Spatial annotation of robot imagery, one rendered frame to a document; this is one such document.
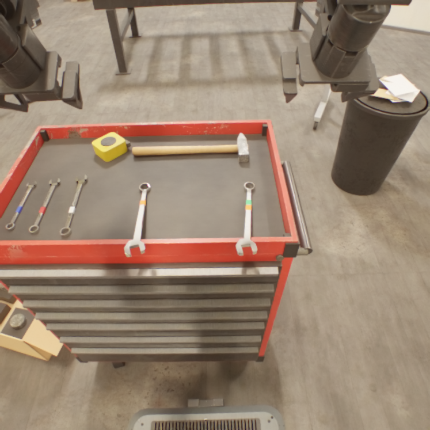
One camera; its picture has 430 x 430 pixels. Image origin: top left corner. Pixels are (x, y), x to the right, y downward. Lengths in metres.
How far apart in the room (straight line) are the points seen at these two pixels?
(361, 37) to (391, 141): 1.58
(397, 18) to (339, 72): 2.21
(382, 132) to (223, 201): 1.31
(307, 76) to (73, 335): 1.00
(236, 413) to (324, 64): 1.07
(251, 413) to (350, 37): 1.10
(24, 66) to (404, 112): 1.73
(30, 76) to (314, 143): 2.30
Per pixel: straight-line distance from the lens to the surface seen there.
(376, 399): 1.64
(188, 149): 0.93
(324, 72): 0.51
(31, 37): 0.54
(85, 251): 0.75
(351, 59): 0.48
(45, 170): 1.03
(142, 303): 0.88
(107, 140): 1.00
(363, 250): 1.99
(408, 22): 2.71
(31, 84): 0.55
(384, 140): 1.99
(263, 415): 1.24
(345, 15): 0.44
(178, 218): 0.77
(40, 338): 1.54
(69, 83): 0.55
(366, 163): 2.09
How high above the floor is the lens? 1.48
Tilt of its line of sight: 48 degrees down
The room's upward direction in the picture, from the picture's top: 1 degrees counter-clockwise
